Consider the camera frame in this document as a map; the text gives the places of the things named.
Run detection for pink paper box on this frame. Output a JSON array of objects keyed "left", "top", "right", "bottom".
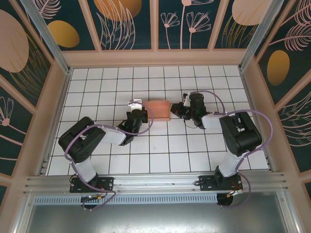
[{"left": 144, "top": 100, "right": 172, "bottom": 121}]

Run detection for small green circuit board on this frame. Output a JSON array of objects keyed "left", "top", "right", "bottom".
[{"left": 81, "top": 194, "right": 105, "bottom": 203}]

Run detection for grey metal sheet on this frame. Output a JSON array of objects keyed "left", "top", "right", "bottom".
[{"left": 13, "top": 190, "right": 301, "bottom": 233}]

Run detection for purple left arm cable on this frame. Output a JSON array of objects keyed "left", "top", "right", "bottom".
[{"left": 64, "top": 100, "right": 153, "bottom": 211}]

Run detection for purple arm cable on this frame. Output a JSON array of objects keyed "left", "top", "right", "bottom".
[
  {"left": 64, "top": 100, "right": 153, "bottom": 211},
  {"left": 187, "top": 90, "right": 273, "bottom": 209}
]

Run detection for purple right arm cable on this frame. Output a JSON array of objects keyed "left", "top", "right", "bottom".
[{"left": 187, "top": 90, "right": 273, "bottom": 209}]

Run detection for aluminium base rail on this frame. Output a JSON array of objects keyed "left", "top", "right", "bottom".
[{"left": 23, "top": 171, "right": 290, "bottom": 195}]

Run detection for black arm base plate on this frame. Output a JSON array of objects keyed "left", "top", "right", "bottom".
[
  {"left": 69, "top": 177, "right": 115, "bottom": 194},
  {"left": 198, "top": 175, "right": 243, "bottom": 192}
]

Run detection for grey slotted cable duct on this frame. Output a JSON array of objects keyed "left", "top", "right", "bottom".
[{"left": 34, "top": 194, "right": 219, "bottom": 205}]

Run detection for short aluminium side rail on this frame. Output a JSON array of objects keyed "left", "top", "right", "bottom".
[
  {"left": 265, "top": 155, "right": 276, "bottom": 170},
  {"left": 38, "top": 155, "right": 52, "bottom": 176}
]

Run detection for aluminium frame post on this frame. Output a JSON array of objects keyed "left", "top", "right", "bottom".
[
  {"left": 239, "top": 0, "right": 285, "bottom": 71},
  {"left": 23, "top": 0, "right": 73, "bottom": 76}
]

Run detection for yellow connector with wires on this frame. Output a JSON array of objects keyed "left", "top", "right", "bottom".
[{"left": 227, "top": 188, "right": 244, "bottom": 198}]

